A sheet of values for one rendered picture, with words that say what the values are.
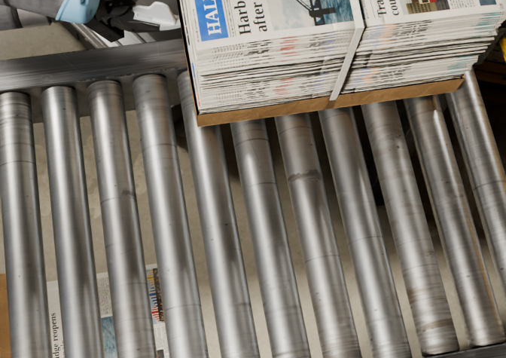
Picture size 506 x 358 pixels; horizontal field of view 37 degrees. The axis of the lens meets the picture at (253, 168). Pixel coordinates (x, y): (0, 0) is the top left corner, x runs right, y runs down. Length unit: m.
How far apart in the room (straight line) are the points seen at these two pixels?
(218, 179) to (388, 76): 0.27
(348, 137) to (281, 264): 0.21
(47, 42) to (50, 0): 1.07
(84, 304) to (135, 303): 0.06
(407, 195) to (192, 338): 0.35
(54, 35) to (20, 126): 1.01
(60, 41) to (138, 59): 0.97
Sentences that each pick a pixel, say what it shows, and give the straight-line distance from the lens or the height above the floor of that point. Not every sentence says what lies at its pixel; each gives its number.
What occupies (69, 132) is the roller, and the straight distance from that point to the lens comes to 1.07.
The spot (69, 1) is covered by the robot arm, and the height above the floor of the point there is 0.94.
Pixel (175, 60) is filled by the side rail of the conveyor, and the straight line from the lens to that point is 1.10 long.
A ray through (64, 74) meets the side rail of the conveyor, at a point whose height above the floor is 0.80.
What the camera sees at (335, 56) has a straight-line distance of 0.93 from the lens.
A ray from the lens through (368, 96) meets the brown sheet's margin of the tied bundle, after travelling 1.06.
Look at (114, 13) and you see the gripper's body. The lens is 1.14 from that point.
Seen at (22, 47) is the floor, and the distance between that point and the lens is 2.08.
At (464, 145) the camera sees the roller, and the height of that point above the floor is 0.78.
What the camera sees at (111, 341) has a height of 0.01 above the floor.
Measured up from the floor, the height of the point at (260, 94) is 0.87.
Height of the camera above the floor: 1.77
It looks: 69 degrees down
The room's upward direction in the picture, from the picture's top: 11 degrees clockwise
